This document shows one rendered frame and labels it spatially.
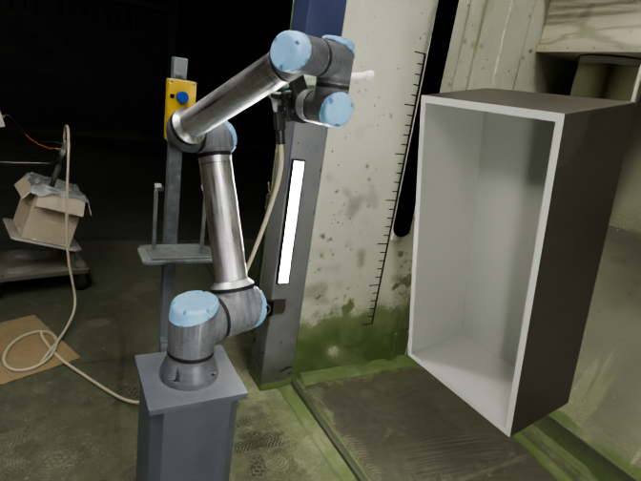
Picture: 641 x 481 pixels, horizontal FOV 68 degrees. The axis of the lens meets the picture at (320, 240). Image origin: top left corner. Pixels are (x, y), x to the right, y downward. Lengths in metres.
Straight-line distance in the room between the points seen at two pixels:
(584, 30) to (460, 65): 0.65
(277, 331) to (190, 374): 1.03
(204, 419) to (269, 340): 1.00
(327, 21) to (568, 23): 1.37
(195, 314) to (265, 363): 1.18
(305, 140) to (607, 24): 1.60
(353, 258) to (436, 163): 0.80
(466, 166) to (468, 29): 0.86
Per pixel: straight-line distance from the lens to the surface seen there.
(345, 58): 1.28
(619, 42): 2.87
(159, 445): 1.67
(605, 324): 2.99
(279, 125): 1.58
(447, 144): 2.06
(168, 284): 2.48
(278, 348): 2.62
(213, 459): 1.77
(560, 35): 3.07
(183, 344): 1.56
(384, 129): 2.48
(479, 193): 2.25
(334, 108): 1.26
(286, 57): 1.18
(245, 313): 1.64
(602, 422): 2.83
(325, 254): 2.49
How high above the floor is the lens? 1.60
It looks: 17 degrees down
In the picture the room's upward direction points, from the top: 9 degrees clockwise
